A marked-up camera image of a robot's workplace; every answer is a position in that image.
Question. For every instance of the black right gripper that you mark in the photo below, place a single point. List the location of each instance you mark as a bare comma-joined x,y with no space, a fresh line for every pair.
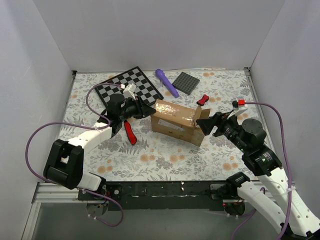
216,122

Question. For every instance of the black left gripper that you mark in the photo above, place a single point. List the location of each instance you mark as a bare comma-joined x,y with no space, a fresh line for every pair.
140,109

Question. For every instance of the red black knife cap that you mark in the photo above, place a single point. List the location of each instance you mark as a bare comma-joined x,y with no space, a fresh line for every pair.
201,102

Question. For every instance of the red black utility knife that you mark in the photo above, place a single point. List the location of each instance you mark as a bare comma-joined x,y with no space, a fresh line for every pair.
130,135

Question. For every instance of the brown taped cardboard box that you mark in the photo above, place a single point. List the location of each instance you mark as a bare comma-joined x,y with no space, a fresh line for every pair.
178,121

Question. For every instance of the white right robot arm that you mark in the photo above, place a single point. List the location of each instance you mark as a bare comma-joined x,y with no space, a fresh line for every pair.
286,211

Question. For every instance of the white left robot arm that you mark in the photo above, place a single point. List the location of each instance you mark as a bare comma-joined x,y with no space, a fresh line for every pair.
65,163

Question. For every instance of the dark grey studded plate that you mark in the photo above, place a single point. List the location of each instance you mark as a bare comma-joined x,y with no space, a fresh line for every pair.
186,83

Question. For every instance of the purple cylindrical handle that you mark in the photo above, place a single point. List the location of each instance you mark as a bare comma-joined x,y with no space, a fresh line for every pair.
162,77

